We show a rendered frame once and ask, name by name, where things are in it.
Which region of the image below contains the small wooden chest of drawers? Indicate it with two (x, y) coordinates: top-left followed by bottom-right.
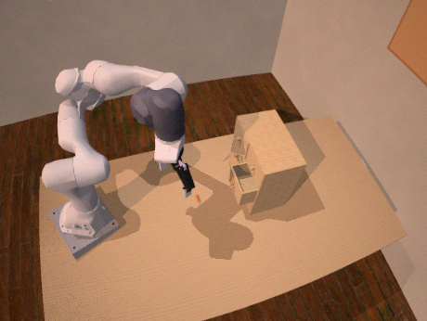
(236, 109), (306, 215)

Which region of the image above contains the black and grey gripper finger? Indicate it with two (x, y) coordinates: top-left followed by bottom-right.
(159, 162), (167, 171)
(170, 160), (195, 198)

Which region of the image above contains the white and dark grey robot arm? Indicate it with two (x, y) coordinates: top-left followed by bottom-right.
(42, 60), (188, 237)

